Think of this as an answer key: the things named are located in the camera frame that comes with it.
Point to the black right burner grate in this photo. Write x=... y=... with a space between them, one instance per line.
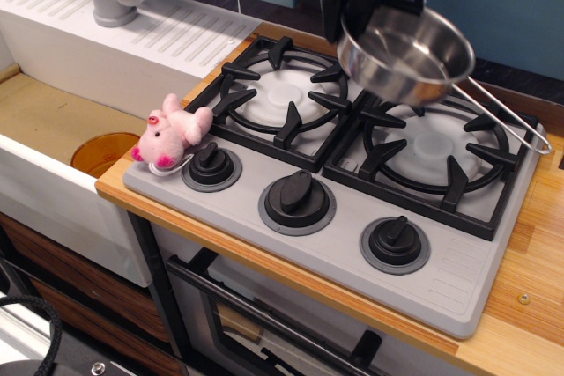
x=450 y=163

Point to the black oven door handle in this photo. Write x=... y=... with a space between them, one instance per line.
x=194 y=273

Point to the black right stove knob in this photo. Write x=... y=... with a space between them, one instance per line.
x=395 y=246

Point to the pink stuffed pig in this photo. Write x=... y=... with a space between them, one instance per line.
x=170 y=131

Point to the black left stove knob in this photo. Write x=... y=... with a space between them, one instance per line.
x=212 y=169

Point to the stainless steel pan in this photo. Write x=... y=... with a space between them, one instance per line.
x=418 y=60

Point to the black stove knob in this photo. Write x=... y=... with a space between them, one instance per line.
x=395 y=246
x=212 y=169
x=297 y=205

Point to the grey toy stove top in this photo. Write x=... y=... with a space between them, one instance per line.
x=449 y=293

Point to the toy oven door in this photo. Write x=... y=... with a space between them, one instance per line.
x=246 y=348

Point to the wooden drawer unit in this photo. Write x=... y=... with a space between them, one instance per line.
x=93 y=302

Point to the orange plastic bowl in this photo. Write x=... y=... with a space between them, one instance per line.
x=97 y=155

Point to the black middle stove knob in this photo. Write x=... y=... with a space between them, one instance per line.
x=297 y=205

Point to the black left burner grate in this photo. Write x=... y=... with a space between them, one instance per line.
x=282 y=101

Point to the white toy sink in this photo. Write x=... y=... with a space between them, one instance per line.
x=66 y=80

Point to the black burner grate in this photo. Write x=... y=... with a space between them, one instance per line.
x=282 y=101
x=450 y=163

